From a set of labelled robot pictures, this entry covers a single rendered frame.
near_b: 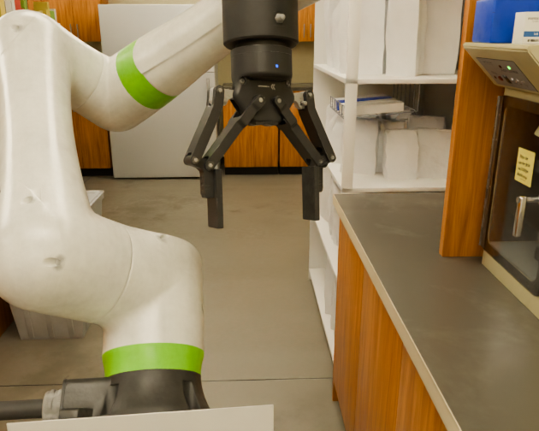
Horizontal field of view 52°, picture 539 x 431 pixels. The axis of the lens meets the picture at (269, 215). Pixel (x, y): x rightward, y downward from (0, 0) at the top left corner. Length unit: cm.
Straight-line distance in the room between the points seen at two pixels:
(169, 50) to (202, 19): 7
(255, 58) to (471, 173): 99
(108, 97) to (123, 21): 506
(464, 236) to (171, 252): 104
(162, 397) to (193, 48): 51
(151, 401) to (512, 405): 62
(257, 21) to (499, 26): 76
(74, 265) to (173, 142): 545
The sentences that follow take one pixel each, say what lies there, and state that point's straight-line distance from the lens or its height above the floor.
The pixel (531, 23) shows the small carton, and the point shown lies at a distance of 125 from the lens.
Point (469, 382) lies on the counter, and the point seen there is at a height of 94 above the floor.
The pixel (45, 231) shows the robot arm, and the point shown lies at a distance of 64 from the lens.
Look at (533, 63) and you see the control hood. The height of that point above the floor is 148.
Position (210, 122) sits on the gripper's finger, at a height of 143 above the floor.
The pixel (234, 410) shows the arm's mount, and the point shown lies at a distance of 60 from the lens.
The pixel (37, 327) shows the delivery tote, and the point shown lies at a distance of 316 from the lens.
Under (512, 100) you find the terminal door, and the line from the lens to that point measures 142.
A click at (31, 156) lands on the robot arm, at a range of 73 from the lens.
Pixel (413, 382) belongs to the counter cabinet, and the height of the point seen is 80.
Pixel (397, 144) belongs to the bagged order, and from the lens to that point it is 245.
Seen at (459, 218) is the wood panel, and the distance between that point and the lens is 158.
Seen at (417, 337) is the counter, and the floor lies 94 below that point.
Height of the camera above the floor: 153
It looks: 18 degrees down
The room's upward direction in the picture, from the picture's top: straight up
